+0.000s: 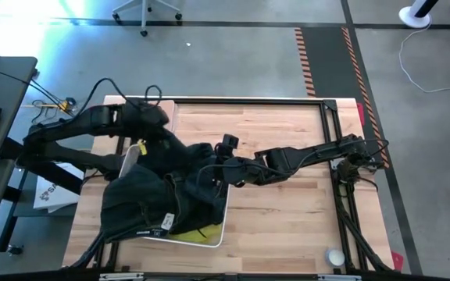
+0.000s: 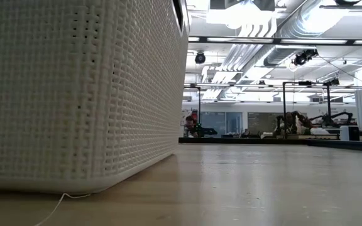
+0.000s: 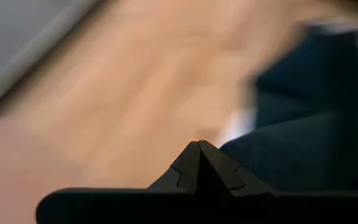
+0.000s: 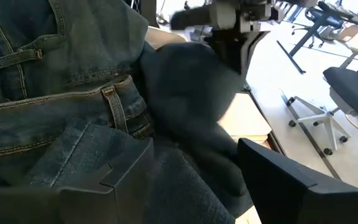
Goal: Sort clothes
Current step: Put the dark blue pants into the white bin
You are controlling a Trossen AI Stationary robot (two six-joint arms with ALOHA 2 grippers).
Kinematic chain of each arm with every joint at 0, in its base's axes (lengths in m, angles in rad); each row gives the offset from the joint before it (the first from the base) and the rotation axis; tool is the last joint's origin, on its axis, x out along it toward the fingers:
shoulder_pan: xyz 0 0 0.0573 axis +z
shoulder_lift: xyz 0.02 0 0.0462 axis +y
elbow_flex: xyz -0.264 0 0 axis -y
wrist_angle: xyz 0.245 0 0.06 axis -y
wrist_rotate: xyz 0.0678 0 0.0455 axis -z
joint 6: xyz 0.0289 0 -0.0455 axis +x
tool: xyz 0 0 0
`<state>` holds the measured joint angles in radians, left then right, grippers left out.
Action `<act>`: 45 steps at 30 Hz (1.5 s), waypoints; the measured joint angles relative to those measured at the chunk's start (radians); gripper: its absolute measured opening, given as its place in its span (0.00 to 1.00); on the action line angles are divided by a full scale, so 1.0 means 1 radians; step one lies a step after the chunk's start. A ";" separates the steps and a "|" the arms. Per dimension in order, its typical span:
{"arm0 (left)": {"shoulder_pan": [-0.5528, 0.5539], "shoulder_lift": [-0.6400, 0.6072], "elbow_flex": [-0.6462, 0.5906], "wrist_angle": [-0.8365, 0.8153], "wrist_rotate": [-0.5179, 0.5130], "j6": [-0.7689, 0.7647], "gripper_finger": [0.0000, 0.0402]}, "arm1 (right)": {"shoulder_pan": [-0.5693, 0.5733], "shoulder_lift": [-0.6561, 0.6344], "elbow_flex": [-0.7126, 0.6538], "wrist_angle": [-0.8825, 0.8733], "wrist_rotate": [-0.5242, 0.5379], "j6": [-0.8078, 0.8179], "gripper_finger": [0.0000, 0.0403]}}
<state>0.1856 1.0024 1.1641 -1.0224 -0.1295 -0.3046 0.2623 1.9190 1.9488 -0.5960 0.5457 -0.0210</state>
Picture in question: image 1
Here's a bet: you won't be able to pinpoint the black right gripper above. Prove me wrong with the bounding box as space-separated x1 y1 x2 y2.
214 155 273 187

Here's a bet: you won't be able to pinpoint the black fabric garment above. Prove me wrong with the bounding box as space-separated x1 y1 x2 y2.
141 127 220 183

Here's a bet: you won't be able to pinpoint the yellow-green garment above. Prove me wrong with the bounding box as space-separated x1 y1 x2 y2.
169 222 223 246

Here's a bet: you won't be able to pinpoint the black denim jeans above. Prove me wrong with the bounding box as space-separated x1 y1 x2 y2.
100 163 230 244

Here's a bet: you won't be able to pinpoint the white plastic bin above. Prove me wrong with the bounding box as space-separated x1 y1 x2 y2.
117 143 231 249

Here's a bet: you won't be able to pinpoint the white office chair base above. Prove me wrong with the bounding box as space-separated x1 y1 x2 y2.
111 0 184 38

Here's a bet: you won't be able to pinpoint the white printed box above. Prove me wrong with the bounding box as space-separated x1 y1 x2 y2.
33 162 85 214

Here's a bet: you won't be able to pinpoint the grey desk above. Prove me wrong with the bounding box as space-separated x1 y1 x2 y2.
0 55 39 262

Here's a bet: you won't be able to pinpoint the white fan base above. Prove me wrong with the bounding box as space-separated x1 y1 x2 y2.
398 0 434 30

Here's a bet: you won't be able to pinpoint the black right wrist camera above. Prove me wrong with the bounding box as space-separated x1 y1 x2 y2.
221 133 241 151

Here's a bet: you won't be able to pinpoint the black aluminium table frame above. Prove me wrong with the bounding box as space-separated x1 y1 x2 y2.
68 96 395 274

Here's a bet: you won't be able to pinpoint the black desk cable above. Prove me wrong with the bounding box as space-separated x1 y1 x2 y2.
0 62 77 118

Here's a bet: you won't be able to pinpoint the black desk leg frame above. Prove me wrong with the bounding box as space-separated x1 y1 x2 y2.
0 136 78 257

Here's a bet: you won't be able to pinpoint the silver metal bracket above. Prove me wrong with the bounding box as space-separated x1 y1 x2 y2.
98 272 145 281

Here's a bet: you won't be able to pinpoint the white power cable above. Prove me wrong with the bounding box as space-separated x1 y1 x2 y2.
398 15 450 94

